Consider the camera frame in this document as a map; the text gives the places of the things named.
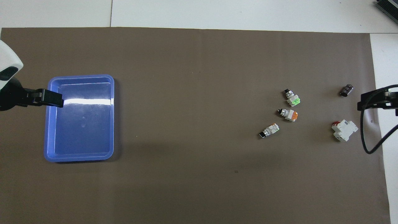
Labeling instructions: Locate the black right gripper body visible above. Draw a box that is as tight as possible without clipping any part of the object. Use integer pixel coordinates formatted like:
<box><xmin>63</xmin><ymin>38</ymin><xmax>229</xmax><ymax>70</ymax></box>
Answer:
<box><xmin>384</xmin><ymin>88</ymin><xmax>398</xmax><ymax>116</ymax></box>

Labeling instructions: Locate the knob switch with green block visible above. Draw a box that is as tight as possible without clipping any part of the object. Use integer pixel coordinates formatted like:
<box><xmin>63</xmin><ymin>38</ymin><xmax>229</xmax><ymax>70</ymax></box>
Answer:
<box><xmin>284</xmin><ymin>89</ymin><xmax>301</xmax><ymax>107</ymax></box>

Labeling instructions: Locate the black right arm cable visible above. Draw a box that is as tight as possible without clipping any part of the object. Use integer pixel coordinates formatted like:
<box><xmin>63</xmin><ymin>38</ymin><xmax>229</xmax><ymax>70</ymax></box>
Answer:
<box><xmin>360</xmin><ymin>84</ymin><xmax>398</xmax><ymax>155</ymax></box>

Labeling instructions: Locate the brown table mat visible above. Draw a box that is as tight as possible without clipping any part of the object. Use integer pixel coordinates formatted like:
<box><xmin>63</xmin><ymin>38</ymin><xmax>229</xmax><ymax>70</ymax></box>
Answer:
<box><xmin>0</xmin><ymin>27</ymin><xmax>391</xmax><ymax>224</ymax></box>

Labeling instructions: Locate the small dark terminal block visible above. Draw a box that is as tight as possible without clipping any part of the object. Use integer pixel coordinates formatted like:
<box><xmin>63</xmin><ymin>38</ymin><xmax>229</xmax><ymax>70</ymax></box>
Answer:
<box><xmin>340</xmin><ymin>84</ymin><xmax>354</xmax><ymax>97</ymax></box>

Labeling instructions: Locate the blue plastic tray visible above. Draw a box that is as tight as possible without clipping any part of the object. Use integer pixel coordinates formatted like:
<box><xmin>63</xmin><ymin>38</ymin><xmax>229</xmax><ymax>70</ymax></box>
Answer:
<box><xmin>44</xmin><ymin>74</ymin><xmax>115</xmax><ymax>163</ymax></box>

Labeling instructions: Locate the white circuit breaker red lever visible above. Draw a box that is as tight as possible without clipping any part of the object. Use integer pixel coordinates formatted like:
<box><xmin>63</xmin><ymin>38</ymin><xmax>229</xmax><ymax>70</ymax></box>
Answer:
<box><xmin>331</xmin><ymin>120</ymin><xmax>359</xmax><ymax>142</ymax></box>

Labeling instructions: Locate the white knob switch orange tab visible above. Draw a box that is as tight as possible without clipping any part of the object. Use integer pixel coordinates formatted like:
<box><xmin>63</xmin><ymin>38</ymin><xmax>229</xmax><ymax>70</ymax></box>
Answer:
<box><xmin>259</xmin><ymin>124</ymin><xmax>280</xmax><ymax>139</ymax></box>

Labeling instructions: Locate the dark ribbed metal device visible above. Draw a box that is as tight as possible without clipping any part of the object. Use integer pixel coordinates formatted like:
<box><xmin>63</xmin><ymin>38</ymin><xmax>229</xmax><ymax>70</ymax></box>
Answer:
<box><xmin>374</xmin><ymin>0</ymin><xmax>398</xmax><ymax>20</ymax></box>

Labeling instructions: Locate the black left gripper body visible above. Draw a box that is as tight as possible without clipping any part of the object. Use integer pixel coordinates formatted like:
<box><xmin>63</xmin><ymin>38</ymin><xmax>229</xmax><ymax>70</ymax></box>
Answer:
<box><xmin>0</xmin><ymin>78</ymin><xmax>38</xmax><ymax>111</ymax></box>

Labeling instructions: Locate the knob switch with orange block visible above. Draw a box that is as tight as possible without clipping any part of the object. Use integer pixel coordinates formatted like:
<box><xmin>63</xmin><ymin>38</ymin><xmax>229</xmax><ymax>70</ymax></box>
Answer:
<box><xmin>277</xmin><ymin>108</ymin><xmax>299</xmax><ymax>122</ymax></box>

